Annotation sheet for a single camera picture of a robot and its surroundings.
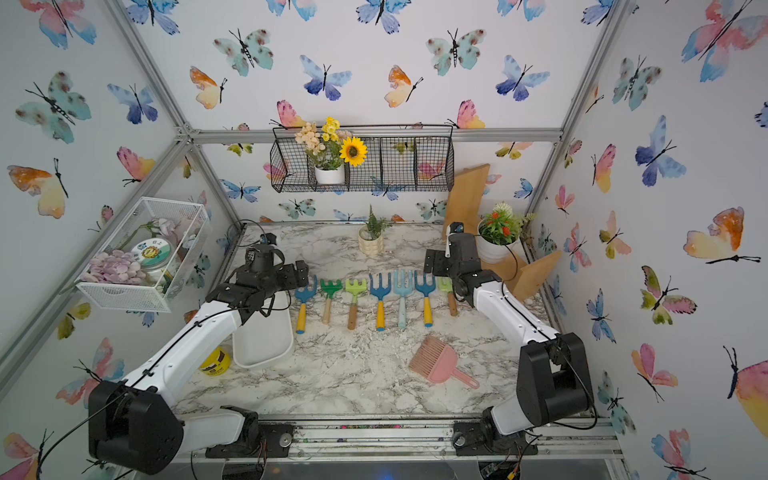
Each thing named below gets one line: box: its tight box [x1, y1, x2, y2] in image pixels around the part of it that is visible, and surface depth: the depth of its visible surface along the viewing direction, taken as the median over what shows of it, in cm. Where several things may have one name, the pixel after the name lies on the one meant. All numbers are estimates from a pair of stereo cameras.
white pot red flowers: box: [477, 202, 538, 264], surface depth 90 cm
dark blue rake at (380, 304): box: [369, 272, 392, 331], surface depth 100 cm
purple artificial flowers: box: [80, 250, 146, 285], surface depth 61 cm
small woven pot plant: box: [358, 204, 393, 257], surface depth 110 cm
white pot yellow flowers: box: [294, 117, 368, 185], surface depth 86 cm
